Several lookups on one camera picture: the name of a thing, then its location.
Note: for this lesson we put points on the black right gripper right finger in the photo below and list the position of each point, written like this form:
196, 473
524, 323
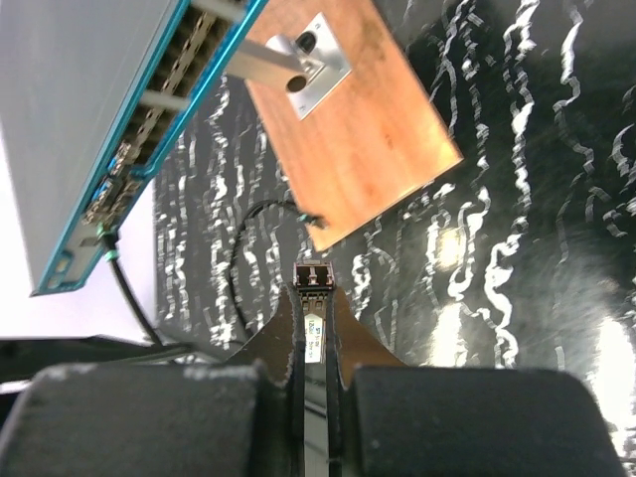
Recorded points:
389, 419

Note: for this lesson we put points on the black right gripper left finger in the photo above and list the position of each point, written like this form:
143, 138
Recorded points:
243, 417

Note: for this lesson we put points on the silver SFP module plug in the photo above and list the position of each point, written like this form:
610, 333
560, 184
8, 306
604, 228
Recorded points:
314, 281

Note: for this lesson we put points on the wooden board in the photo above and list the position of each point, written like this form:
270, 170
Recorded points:
372, 141

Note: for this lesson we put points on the dark grey network switch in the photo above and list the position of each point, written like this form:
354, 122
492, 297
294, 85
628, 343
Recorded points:
94, 94

